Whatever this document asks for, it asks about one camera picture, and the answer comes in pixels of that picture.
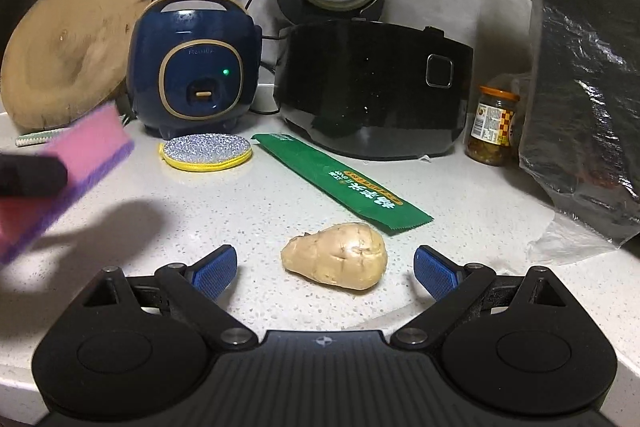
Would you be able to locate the black rice cooker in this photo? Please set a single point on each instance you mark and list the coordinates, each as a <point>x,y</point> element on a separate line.
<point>360,97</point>

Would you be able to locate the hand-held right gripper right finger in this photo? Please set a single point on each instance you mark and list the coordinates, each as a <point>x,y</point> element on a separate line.
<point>437,272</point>

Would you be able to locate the green white striped scrubber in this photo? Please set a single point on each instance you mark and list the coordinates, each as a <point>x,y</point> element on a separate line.
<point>37,139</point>

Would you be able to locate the green snack packet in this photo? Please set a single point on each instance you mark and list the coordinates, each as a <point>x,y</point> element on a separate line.
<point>345,182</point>

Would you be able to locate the blue rice cooker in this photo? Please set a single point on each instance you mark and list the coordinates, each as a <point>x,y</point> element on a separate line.
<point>190,57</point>

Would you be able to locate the black microwave in plastic wrap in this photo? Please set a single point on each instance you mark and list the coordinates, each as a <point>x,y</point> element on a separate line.
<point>585,107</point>

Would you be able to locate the round wooden cutting board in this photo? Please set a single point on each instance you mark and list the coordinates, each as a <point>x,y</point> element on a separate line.
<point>65,52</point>

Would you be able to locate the silver scrub pad yellow rim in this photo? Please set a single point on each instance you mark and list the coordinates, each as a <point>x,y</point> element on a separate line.
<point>205,149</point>

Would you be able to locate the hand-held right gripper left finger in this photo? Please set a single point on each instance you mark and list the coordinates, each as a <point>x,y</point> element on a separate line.
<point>215,272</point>

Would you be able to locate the ginger piece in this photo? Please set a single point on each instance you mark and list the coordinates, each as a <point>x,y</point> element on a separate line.
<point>335,257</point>

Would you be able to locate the glass jar with label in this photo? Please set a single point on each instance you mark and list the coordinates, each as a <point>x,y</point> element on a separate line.
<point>492,127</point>

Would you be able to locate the pink purple sponge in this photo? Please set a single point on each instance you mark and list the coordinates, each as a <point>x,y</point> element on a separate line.
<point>90,137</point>

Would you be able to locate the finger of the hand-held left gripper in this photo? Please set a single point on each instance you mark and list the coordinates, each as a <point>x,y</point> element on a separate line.
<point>30,174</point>

